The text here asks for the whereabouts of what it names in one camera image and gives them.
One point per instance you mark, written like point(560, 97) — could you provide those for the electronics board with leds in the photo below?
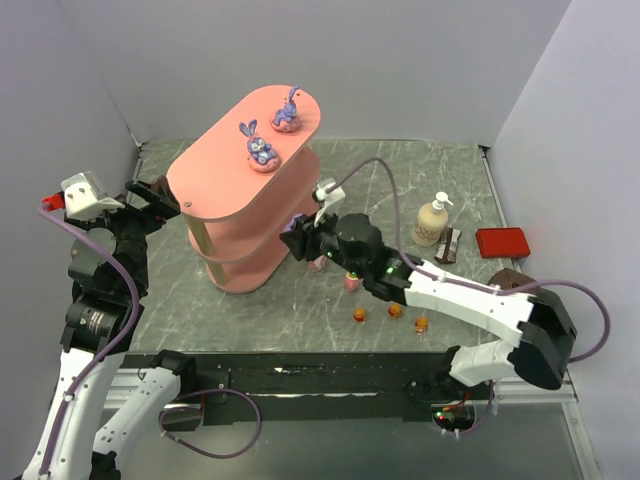
point(455, 420)

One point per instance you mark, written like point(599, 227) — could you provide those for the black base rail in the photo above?
point(326, 386)

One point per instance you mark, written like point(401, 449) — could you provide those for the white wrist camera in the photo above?
point(83, 198)
point(329, 197)

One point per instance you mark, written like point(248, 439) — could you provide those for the orange bear toy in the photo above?
point(395, 311)
point(360, 315)
point(421, 325)

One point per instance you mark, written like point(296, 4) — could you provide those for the pink three-tier shelf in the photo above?
point(234, 214)

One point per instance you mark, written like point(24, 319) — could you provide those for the orange bear toy left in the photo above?
point(360, 315)

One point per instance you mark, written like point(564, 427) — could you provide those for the brown and green roll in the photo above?
point(508, 278)

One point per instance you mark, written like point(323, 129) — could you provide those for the red rectangular box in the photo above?
point(502, 243)

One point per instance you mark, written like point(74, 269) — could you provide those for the brown snack packet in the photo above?
point(448, 245)

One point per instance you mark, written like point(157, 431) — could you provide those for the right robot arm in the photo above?
point(534, 332)

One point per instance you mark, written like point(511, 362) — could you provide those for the small purple bunny toy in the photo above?
point(291, 225)

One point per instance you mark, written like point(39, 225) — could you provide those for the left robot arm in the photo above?
point(109, 273)

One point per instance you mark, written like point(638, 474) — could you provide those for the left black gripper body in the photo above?
point(141, 206)

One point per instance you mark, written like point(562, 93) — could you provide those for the pink toy with yellow top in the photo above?
point(351, 282)

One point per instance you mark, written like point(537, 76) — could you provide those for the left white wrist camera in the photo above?
point(83, 198)

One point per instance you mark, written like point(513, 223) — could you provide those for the pink white egg toy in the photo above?
point(318, 264)

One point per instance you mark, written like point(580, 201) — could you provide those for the orange bear toy right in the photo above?
point(421, 325)

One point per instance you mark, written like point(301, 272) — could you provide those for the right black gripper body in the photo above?
point(302, 239)

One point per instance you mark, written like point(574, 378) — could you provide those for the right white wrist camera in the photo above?
point(329, 197)

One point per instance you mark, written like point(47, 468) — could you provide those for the cream pump lotion bottle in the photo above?
point(431, 220)

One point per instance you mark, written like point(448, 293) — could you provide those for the orange bear toy middle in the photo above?
point(395, 311)

